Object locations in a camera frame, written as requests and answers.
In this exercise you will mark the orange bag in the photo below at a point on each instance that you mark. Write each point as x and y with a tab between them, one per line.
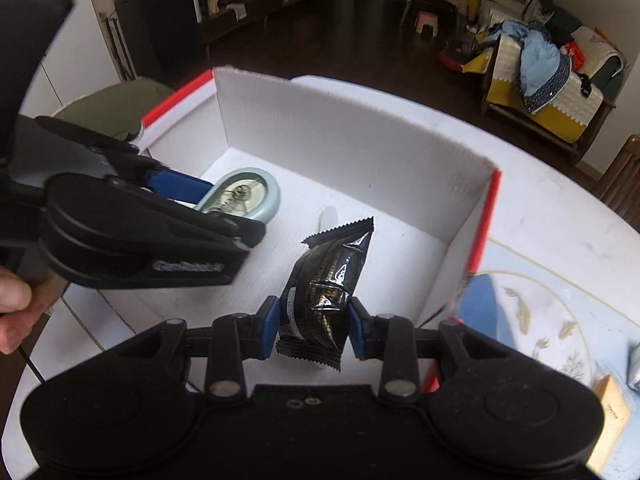
574	55

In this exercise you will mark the black snack packet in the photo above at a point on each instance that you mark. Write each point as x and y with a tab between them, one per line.
325	280

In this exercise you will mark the white cabinet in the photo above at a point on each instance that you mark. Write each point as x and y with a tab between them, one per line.
80	55

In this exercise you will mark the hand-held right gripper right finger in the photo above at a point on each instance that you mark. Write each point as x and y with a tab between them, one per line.
356	332

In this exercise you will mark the pale blue round tin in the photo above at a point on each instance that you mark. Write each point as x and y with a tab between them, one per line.
250	195

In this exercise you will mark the person's left hand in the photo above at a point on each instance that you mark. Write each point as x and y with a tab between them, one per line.
12	305

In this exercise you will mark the sofa with yellow white cover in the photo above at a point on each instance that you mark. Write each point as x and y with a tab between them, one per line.
590	105

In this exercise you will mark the red cardboard box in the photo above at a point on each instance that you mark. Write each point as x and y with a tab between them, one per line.
350	160

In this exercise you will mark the red and black floor item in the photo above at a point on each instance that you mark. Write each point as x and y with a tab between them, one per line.
452	55

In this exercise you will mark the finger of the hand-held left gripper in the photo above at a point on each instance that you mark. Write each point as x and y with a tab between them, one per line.
180	187
235	232

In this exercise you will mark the dark long sideboard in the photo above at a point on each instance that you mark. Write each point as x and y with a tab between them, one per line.
265	10

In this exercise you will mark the wooden block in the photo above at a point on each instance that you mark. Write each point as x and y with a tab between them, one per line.
610	420

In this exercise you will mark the colourful plastic stool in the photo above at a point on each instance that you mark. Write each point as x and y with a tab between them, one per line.
427	22

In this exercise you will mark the wooden chair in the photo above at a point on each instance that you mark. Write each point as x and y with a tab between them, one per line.
622	180

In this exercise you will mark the green chair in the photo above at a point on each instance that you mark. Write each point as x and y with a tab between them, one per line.
110	105

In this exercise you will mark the light blue jacket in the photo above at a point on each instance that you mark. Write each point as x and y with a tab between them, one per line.
540	65

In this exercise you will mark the black tower appliance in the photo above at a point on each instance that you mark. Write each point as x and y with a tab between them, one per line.
150	20

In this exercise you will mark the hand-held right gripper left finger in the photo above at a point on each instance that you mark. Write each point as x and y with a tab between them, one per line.
271	327

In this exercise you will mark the blue and white tissue pack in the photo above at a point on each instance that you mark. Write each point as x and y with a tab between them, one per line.
634	367

